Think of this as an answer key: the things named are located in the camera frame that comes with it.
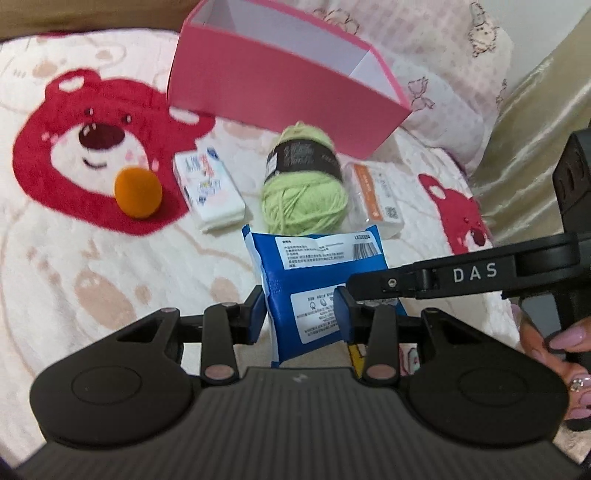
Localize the blue packet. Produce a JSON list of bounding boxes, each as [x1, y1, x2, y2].
[[242, 226, 387, 367]]

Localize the orange white plastic packet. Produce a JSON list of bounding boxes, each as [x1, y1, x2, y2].
[[344, 162, 405, 239]]

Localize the green yarn ball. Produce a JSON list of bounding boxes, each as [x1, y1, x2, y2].
[[260, 122, 349, 236]]

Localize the white tissue pack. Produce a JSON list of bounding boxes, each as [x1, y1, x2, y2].
[[172, 145, 246, 232]]

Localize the orange ball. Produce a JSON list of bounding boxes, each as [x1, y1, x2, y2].
[[114, 167, 163, 219]]

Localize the person's right hand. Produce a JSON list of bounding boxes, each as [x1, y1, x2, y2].
[[513, 306, 590, 420]]

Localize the golden satin fabric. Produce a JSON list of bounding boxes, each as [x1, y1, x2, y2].
[[470, 14, 590, 245]]

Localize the bear print blanket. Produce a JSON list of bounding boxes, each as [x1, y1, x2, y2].
[[1, 30, 491, 464]]

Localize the pink checkered pillow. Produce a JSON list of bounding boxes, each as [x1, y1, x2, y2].
[[293, 0, 513, 174]]

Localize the pink cardboard box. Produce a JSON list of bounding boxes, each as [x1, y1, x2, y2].
[[167, 1, 411, 159]]

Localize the brown pillow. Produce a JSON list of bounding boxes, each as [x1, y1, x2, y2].
[[1, 0, 197, 40]]

